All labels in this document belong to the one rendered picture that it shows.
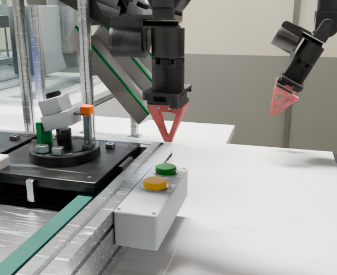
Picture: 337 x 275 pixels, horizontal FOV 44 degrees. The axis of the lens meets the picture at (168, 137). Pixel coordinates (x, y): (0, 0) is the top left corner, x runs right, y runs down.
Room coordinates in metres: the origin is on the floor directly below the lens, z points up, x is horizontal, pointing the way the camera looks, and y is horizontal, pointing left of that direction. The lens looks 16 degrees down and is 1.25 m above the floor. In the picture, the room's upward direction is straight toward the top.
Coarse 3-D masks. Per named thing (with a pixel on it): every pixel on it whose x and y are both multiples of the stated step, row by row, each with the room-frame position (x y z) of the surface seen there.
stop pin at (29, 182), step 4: (28, 180) 0.68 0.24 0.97; (32, 180) 0.68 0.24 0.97; (28, 184) 0.68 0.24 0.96; (32, 184) 0.68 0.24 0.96; (28, 188) 0.68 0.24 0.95; (32, 188) 0.68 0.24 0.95; (36, 188) 0.69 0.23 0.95; (28, 192) 0.68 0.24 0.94; (32, 192) 0.68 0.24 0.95; (36, 192) 0.69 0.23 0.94; (28, 196) 0.68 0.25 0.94; (32, 196) 0.68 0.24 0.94; (36, 196) 0.69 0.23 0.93; (28, 200) 0.68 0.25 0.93; (32, 200) 0.68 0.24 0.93; (36, 200) 0.69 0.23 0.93
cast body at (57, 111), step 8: (48, 96) 0.80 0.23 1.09; (56, 96) 0.80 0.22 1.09; (64, 96) 0.81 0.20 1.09; (40, 104) 0.80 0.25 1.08; (48, 104) 0.79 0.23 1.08; (56, 104) 0.79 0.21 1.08; (64, 104) 0.80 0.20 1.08; (48, 112) 0.79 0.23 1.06; (56, 112) 0.79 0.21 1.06; (64, 112) 0.78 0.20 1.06; (72, 112) 0.80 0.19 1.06; (48, 120) 0.79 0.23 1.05; (56, 120) 0.79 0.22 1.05; (64, 120) 0.78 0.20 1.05; (72, 120) 0.79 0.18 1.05; (80, 120) 0.81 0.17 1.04; (48, 128) 0.79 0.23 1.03; (56, 128) 0.79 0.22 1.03
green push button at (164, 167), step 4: (160, 164) 0.75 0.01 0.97; (164, 164) 0.75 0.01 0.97; (168, 164) 0.75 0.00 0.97; (172, 164) 0.75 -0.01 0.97; (156, 168) 0.73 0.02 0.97; (160, 168) 0.73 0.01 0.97; (164, 168) 0.73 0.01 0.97; (168, 168) 0.73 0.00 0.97; (172, 168) 0.73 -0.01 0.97; (156, 172) 0.73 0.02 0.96; (160, 172) 0.72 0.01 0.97; (164, 172) 0.72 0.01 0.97; (168, 172) 0.72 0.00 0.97; (172, 172) 0.72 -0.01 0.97
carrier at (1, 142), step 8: (0, 136) 0.94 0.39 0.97; (8, 136) 0.94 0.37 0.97; (24, 136) 0.94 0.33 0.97; (32, 136) 0.94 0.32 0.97; (0, 144) 0.88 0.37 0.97; (8, 144) 0.88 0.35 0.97; (16, 144) 0.88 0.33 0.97; (24, 144) 0.90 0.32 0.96; (0, 152) 0.83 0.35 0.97; (8, 152) 0.85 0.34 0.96
